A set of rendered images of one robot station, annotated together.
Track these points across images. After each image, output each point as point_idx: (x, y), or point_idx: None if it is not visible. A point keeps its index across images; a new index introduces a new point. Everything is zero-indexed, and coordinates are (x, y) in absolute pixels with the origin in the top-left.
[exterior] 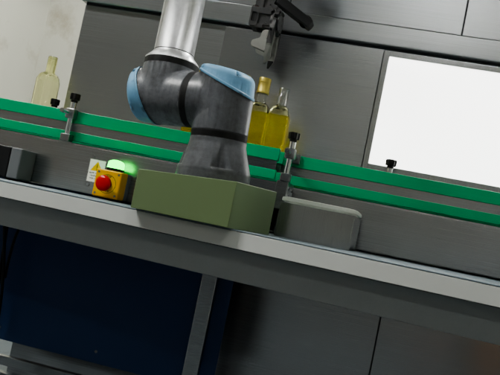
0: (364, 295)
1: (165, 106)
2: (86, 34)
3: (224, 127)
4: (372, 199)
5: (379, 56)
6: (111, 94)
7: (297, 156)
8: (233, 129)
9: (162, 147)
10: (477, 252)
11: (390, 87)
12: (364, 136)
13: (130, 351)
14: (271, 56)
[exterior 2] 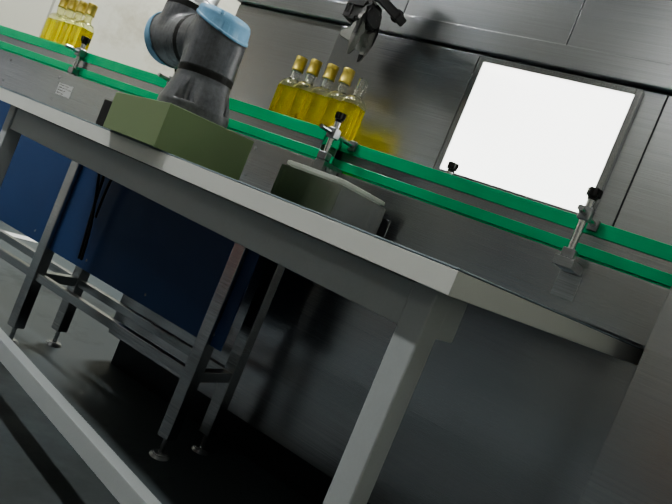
0: (248, 229)
1: (164, 42)
2: None
3: (197, 61)
4: (413, 194)
5: (473, 61)
6: (241, 84)
7: (354, 143)
8: (206, 65)
9: (234, 119)
10: (501, 263)
11: (478, 93)
12: (442, 141)
13: (169, 300)
14: (362, 49)
